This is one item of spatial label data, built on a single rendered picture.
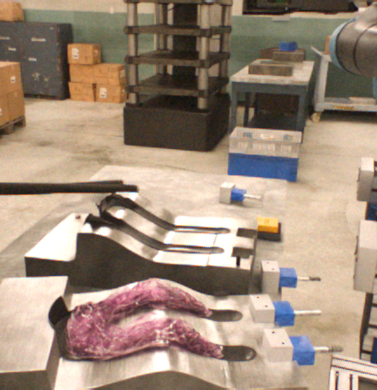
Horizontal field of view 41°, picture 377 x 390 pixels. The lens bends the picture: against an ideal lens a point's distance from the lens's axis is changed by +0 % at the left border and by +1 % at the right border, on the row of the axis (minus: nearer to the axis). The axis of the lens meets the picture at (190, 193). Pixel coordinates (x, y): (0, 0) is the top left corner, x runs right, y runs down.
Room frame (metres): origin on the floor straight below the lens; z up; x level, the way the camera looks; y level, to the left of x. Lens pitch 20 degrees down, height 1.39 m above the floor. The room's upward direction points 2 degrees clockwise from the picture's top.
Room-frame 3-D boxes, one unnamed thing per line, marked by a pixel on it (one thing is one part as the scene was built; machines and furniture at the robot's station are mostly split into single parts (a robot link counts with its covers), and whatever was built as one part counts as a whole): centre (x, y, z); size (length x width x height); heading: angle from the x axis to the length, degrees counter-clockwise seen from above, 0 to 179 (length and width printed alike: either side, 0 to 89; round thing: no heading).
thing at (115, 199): (1.08, 0.08, 0.92); 0.35 x 0.16 x 0.09; 80
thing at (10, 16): (8.12, 2.85, 1.26); 0.42 x 0.33 x 0.29; 76
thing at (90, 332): (0.73, 0.07, 0.90); 0.26 x 0.18 x 0.08; 97
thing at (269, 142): (4.38, -0.66, 0.28); 0.61 x 0.41 x 0.15; 76
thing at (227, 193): (1.52, -0.16, 0.83); 0.13 x 0.05 x 0.05; 67
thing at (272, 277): (1.00, -0.23, 0.83); 0.13 x 0.05 x 0.05; 88
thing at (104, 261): (1.09, 0.10, 0.87); 0.50 x 0.26 x 0.14; 80
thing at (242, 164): (4.38, -0.66, 0.11); 0.61 x 0.41 x 0.22; 76
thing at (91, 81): (7.87, 1.45, 0.42); 0.86 x 0.33 x 0.83; 76
